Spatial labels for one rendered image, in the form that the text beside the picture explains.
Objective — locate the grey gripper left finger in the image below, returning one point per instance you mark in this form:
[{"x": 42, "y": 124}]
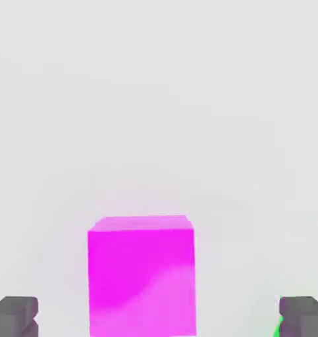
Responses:
[{"x": 12, "y": 314}]

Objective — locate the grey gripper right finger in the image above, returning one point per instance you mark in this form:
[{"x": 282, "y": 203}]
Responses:
[{"x": 304, "y": 316}]

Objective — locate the small green cube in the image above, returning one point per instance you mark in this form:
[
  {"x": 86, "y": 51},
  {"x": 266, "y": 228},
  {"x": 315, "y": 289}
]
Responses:
[{"x": 277, "y": 329}]

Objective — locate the small magenta cube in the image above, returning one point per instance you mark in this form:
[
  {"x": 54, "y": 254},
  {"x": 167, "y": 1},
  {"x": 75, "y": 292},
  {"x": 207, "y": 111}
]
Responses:
[{"x": 141, "y": 276}]

